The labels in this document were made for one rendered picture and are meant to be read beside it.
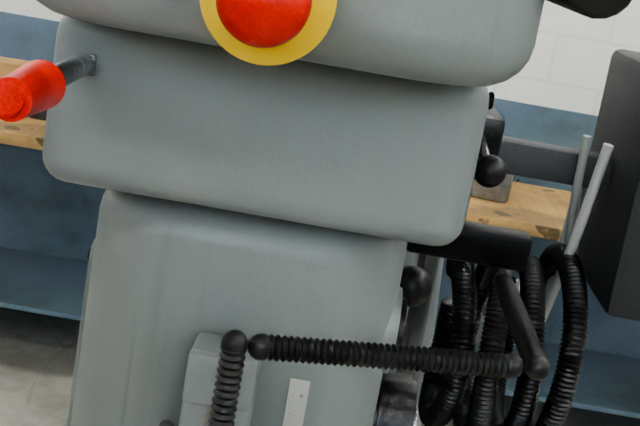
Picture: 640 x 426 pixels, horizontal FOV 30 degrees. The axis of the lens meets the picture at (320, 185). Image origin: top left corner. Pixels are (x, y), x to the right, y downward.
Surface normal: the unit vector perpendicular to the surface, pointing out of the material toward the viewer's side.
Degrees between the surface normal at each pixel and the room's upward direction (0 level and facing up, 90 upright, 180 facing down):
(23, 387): 0
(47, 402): 0
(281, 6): 90
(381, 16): 90
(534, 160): 90
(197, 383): 90
